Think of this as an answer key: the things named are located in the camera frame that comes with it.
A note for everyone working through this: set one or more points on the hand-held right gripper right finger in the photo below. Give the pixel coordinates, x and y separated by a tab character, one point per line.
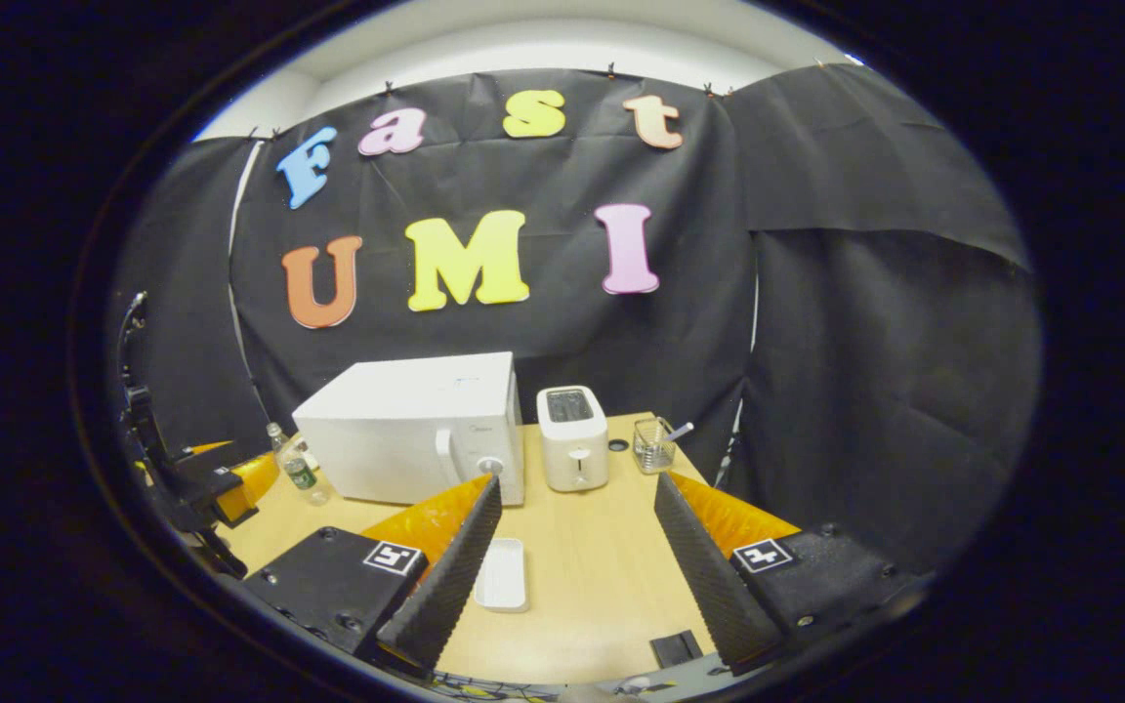
709	586

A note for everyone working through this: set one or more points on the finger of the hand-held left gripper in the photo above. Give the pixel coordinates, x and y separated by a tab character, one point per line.
206	449
255	478

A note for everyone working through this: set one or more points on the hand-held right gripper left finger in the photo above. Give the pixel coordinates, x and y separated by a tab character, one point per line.
445	596

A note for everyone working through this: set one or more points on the white microwave oven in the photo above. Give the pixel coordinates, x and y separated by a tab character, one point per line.
406	420

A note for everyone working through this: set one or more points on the clear plastic water bottle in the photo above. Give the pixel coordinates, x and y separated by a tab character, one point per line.
304	474

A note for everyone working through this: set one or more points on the white plastic tray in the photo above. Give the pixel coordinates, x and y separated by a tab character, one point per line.
502	576

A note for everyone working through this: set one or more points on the small black block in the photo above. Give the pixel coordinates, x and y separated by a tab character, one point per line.
677	649

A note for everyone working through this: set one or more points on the metal spoon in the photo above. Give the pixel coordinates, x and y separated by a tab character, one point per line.
682	429

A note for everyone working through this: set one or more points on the white toaster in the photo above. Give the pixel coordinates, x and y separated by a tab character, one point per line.
572	459

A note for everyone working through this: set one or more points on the black backdrop cloth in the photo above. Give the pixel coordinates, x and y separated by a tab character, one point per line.
621	342

